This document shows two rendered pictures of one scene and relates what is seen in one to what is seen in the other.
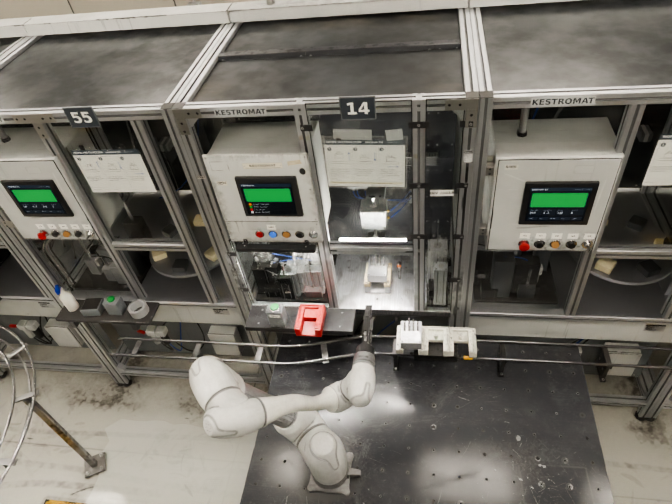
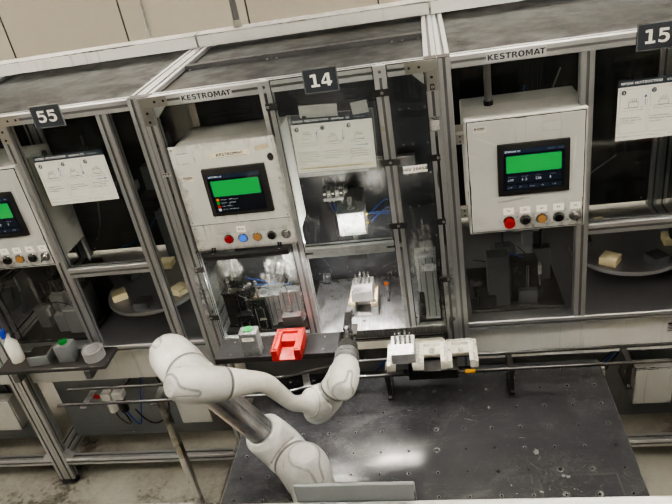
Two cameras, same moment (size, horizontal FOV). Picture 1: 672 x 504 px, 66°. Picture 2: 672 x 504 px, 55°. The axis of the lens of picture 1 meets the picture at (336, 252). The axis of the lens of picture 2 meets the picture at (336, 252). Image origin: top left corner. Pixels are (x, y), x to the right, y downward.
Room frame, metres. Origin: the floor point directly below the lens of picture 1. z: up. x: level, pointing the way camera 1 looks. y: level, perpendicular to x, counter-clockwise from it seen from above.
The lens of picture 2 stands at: (-0.63, 0.02, 2.58)
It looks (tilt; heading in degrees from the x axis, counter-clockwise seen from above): 29 degrees down; 357
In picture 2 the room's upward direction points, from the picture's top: 10 degrees counter-clockwise
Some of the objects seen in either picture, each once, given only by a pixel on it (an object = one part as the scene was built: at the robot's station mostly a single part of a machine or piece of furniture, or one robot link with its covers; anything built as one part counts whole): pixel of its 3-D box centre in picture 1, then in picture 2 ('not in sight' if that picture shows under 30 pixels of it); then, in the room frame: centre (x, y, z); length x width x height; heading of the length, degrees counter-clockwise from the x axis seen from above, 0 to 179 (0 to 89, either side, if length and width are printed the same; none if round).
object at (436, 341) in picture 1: (435, 344); (432, 359); (1.41, -0.40, 0.84); 0.36 x 0.14 x 0.10; 76
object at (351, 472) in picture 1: (334, 470); not in sight; (0.94, 0.15, 0.71); 0.22 x 0.18 x 0.06; 76
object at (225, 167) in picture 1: (271, 184); (240, 185); (1.81, 0.23, 1.60); 0.42 x 0.29 x 0.46; 76
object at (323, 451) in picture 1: (324, 453); (307, 472); (0.96, 0.17, 0.85); 0.18 x 0.16 x 0.22; 29
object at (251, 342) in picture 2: (277, 313); (251, 339); (1.63, 0.33, 0.97); 0.08 x 0.08 x 0.12; 76
